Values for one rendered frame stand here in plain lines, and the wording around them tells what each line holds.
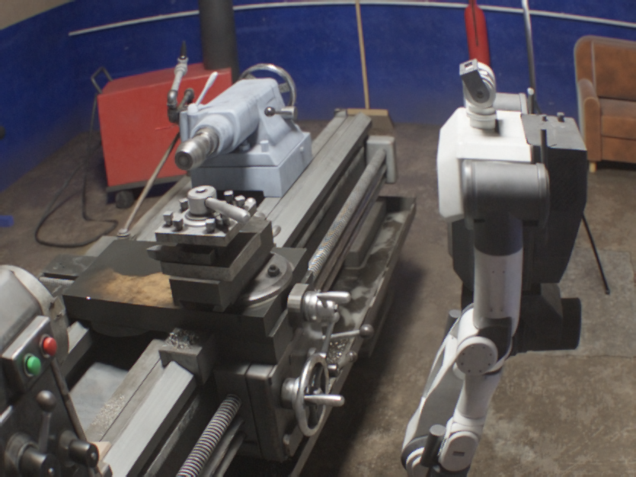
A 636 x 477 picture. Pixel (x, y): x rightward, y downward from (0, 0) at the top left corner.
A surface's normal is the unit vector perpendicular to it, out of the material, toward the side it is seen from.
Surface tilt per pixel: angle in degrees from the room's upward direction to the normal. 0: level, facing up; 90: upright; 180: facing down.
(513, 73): 90
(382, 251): 0
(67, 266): 0
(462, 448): 90
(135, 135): 90
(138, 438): 36
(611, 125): 90
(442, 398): 115
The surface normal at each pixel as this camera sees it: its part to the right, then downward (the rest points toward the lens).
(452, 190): -0.84, 0.23
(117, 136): 0.05, 0.44
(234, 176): -0.29, 0.45
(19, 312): 0.60, -0.60
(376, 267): -0.10, -0.89
